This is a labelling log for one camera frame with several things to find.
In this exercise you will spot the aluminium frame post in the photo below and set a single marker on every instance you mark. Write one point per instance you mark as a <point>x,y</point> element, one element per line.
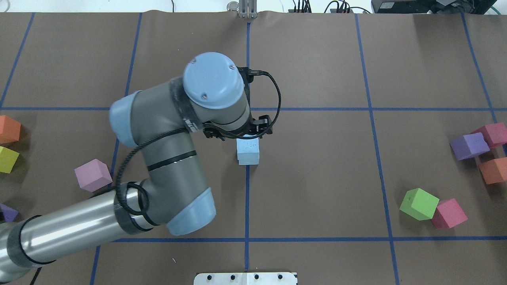
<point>247,9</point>

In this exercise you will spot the light blue foam block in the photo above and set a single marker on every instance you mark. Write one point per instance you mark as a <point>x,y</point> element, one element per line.
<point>248,158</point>
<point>247,145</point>

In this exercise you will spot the orange foam block right side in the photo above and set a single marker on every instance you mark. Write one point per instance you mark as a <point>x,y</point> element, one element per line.
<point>494,171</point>

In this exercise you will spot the lilac pink foam block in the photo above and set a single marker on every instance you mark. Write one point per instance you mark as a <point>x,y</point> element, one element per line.
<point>93,175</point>

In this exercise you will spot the purple foam block right side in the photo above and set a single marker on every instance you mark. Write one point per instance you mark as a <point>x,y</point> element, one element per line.
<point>469,146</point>

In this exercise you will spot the purple foam block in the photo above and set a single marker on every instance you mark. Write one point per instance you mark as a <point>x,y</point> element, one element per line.
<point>469,146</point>
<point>7,214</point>

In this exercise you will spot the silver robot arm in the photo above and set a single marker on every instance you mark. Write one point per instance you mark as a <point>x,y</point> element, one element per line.
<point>161,181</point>

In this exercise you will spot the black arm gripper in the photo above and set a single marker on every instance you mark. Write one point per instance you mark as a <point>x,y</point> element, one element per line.
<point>263,123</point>

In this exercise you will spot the dark pink foam block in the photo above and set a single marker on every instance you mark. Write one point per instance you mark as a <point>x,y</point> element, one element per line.
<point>495,135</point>

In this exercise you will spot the purple foam block left side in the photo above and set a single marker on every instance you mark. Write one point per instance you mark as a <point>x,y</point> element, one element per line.
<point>7,214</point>

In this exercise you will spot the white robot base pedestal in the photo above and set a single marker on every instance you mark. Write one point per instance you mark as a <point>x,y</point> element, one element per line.
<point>247,278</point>

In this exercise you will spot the silver tape roll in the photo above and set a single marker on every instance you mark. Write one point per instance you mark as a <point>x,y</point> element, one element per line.
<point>232,6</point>

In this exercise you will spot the yellow foam block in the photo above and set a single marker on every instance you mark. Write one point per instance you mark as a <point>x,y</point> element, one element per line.
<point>8,159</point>

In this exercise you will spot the pink foam block near green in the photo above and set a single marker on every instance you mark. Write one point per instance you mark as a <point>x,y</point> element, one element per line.
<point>448,214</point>

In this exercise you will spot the orange foam block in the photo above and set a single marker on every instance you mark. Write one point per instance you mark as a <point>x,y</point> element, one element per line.
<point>494,171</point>
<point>10,130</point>

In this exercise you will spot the orange foam block left side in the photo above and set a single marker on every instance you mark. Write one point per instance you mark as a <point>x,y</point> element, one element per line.
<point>10,130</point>

